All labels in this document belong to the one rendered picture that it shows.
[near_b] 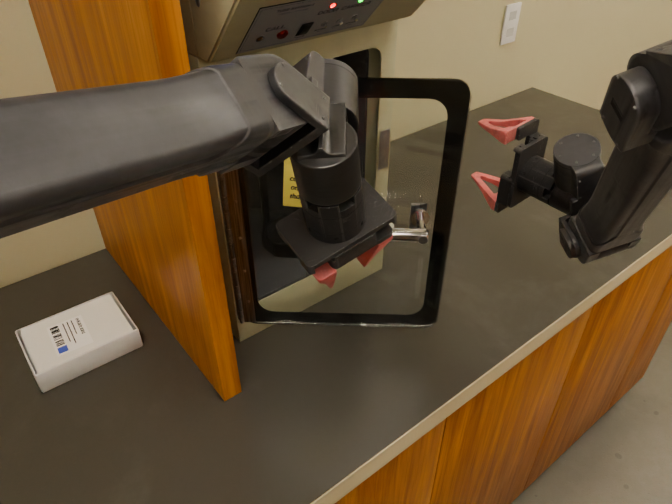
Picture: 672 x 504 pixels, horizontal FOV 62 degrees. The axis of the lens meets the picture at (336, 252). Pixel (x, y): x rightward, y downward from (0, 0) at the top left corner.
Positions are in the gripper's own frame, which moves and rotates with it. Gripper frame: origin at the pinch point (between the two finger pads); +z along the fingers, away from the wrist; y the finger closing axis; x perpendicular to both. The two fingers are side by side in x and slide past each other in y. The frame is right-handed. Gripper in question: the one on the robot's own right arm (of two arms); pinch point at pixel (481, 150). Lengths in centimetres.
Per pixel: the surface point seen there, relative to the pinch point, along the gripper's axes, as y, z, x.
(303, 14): 26.7, 5.2, 28.8
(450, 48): -13, 54, -54
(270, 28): 25.9, 6.3, 32.6
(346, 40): 18.9, 12.3, 17.0
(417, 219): 1.0, -6.9, 21.3
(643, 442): -126, -30, -70
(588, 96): -55, 53, -138
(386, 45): 16.2, 12.2, 9.5
